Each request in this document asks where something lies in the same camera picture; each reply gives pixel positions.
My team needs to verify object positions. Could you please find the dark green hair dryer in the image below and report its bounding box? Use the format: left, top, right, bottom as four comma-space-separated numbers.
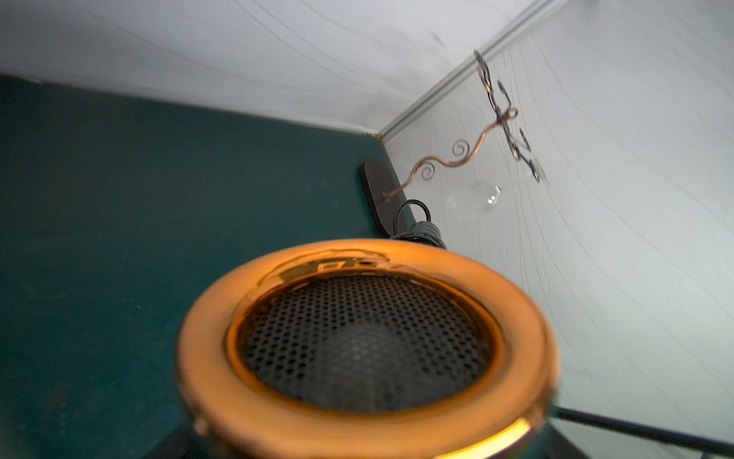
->
151, 237, 581, 458

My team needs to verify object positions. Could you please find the metal glass holder stand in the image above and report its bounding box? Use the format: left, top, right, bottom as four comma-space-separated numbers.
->
359, 50, 546, 247

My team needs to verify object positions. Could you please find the clear wine glass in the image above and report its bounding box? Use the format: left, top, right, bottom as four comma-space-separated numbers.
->
445, 170, 547, 221

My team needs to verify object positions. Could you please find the green table mat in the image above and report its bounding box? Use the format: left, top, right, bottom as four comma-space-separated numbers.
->
1, 78, 387, 458

